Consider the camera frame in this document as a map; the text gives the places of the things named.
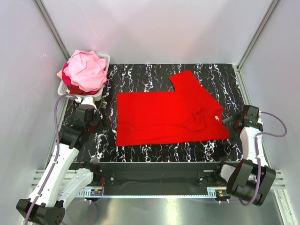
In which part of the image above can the red t-shirt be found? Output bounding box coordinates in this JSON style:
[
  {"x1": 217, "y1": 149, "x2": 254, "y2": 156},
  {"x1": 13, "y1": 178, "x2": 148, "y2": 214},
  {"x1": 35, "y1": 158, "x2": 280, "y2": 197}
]
[{"x1": 116, "y1": 70, "x2": 229, "y2": 146}]

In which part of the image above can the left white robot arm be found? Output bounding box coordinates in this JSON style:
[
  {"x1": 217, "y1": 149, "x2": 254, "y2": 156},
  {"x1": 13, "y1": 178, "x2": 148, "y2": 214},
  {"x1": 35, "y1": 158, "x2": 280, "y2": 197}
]
[{"x1": 16, "y1": 105, "x2": 111, "y2": 225}]

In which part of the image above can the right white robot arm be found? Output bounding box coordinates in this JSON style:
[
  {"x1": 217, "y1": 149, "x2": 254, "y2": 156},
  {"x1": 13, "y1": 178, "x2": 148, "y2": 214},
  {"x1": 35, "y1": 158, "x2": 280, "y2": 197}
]
[{"x1": 213, "y1": 105, "x2": 276, "y2": 206}]

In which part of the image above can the white plastic laundry basket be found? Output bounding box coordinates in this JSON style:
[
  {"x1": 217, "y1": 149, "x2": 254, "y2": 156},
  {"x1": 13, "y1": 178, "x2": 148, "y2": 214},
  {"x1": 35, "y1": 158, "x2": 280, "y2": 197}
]
[{"x1": 57, "y1": 53, "x2": 111, "y2": 101}]

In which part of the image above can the pink t-shirt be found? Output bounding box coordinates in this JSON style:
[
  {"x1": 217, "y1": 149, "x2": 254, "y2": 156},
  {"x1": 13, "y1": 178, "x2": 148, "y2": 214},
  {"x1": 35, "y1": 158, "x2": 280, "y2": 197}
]
[{"x1": 63, "y1": 50, "x2": 107, "y2": 92}]

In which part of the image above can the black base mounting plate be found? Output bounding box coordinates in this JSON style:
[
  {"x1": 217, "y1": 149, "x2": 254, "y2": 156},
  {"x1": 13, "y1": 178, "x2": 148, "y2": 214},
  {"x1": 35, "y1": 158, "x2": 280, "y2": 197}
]
[{"x1": 70, "y1": 161, "x2": 242, "y2": 196}]

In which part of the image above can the peach garment in basket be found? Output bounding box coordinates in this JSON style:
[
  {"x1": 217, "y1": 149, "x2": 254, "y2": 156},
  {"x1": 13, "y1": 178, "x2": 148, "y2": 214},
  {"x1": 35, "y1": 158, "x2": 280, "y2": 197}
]
[{"x1": 57, "y1": 70, "x2": 62, "y2": 79}]

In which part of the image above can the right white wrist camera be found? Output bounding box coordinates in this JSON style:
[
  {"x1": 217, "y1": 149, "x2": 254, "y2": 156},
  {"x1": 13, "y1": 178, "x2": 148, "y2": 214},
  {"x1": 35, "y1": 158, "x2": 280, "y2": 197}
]
[{"x1": 257, "y1": 111, "x2": 263, "y2": 132}]

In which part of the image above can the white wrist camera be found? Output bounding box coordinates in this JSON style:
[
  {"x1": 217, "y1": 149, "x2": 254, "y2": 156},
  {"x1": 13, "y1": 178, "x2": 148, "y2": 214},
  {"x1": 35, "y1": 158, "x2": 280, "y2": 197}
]
[
  {"x1": 77, "y1": 97, "x2": 97, "y2": 112},
  {"x1": 257, "y1": 111, "x2": 263, "y2": 132}
]

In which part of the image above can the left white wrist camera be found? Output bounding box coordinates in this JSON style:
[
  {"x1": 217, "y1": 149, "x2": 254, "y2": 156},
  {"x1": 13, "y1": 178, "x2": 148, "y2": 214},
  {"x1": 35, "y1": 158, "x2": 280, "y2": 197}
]
[{"x1": 77, "y1": 97, "x2": 97, "y2": 112}]

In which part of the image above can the aluminium frame rail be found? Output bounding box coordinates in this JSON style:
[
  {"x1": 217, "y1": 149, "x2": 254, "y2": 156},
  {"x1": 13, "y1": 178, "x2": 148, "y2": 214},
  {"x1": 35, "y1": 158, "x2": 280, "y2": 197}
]
[{"x1": 30, "y1": 170, "x2": 286, "y2": 189}]

